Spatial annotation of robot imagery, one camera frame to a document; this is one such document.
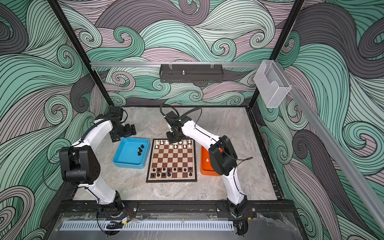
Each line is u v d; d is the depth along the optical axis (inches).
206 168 34.4
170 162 34.6
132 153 36.3
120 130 29.9
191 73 35.7
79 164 18.1
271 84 30.8
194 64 37.5
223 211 28.6
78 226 29.9
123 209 28.5
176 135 29.7
